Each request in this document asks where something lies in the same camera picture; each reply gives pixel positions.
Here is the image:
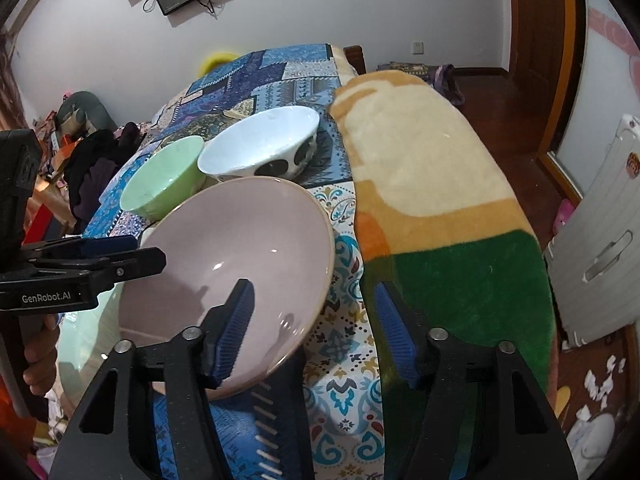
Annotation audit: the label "beige green fleece blanket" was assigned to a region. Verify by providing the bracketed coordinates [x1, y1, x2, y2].
[327, 71, 558, 480]

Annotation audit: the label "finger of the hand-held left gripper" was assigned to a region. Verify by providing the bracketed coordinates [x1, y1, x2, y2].
[20, 235, 141, 264]
[30, 246, 167, 287]

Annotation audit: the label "pile of black clothes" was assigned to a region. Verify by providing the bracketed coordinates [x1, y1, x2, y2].
[65, 121, 151, 221]

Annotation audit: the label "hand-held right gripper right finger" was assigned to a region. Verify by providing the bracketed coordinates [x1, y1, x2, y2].
[372, 280, 581, 480]

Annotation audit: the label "wooden door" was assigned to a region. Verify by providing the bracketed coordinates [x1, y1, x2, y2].
[505, 0, 583, 161]

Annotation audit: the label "white suitcase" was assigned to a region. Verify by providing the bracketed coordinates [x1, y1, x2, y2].
[542, 114, 640, 348]

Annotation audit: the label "person's left hand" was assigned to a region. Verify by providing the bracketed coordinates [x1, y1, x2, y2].
[22, 311, 61, 387]

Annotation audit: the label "yellow foam arch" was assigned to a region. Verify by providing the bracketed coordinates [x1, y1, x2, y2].
[199, 50, 241, 76]

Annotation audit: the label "white plastic bag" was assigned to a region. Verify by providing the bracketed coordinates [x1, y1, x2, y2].
[567, 410, 617, 462]

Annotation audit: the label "white bowl with black dots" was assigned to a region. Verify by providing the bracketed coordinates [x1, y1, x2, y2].
[197, 106, 321, 181]

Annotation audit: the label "pink bowl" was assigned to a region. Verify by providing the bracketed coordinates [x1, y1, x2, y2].
[117, 176, 336, 401]

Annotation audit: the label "pale green plate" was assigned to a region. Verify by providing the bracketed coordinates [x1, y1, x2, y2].
[55, 280, 126, 416]

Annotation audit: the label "pale green bowl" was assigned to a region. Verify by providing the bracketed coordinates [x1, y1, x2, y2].
[120, 136, 206, 221]

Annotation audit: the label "wooden bed frame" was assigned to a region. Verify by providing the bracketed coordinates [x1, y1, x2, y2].
[344, 45, 368, 76]

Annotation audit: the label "striped curtain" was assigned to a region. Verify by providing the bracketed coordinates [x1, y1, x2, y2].
[0, 30, 31, 131]

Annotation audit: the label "red box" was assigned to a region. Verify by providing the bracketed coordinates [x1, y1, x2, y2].
[22, 206, 52, 246]

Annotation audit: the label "patchwork bedspread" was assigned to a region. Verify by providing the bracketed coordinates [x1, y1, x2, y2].
[50, 42, 391, 480]

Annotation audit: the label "purple grey cloth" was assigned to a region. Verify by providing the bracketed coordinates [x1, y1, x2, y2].
[425, 64, 466, 107]

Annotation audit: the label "white paper scraps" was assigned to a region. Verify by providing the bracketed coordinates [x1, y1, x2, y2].
[582, 355, 629, 402]

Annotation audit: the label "patterned floor mat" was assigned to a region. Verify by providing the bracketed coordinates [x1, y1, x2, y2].
[376, 62, 431, 82]

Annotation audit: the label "pink toy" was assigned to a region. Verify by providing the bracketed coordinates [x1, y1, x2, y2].
[552, 199, 574, 235]

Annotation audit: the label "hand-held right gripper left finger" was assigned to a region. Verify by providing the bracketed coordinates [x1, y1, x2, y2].
[47, 278, 256, 480]

